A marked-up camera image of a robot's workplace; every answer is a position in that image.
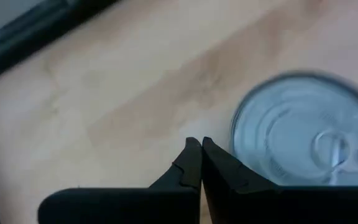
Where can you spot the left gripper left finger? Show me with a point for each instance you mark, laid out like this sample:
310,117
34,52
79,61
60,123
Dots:
135,205

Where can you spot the black metal table frame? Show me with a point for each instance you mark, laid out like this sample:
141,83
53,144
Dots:
26,34

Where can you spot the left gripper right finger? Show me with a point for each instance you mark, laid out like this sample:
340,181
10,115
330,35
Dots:
259,205

